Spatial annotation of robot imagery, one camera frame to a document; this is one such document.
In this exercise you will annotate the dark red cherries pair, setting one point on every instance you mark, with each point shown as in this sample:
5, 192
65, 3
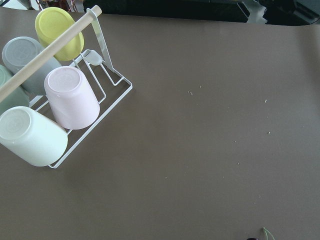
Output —
267, 234

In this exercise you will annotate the pink cup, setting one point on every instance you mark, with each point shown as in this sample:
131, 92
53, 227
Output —
71, 98

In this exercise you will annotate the white cup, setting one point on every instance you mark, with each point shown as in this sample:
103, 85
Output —
32, 136

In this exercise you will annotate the green cup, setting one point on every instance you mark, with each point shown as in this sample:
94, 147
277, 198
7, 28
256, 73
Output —
17, 98

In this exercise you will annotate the yellow cup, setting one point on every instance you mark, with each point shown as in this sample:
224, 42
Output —
50, 23

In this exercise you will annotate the grey cup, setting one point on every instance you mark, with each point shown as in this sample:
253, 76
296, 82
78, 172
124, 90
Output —
18, 52

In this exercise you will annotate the white wire cup rack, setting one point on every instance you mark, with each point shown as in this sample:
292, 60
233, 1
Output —
94, 61

